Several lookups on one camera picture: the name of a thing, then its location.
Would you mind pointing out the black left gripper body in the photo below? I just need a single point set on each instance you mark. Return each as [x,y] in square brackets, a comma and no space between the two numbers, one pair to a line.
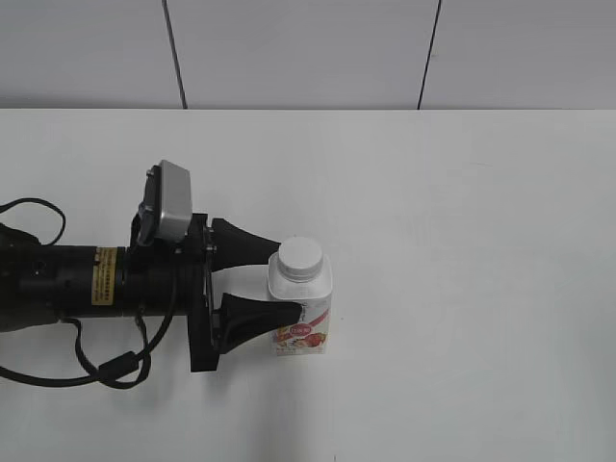
[162,278]

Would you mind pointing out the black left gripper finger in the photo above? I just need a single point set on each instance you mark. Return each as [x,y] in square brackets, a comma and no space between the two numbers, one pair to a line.
[238,248]
[242,319]

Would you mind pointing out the white plastic bottle cap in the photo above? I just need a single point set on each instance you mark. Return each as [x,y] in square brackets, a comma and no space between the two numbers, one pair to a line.
[300,259]

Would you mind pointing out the white yili changqing yogurt bottle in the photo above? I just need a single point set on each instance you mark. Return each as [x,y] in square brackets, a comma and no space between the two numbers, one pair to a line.
[308,335]

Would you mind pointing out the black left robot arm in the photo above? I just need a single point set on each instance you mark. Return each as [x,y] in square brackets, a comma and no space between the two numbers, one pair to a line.
[44,284]

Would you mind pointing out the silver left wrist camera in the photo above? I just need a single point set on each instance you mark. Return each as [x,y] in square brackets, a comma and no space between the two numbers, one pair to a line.
[166,210]

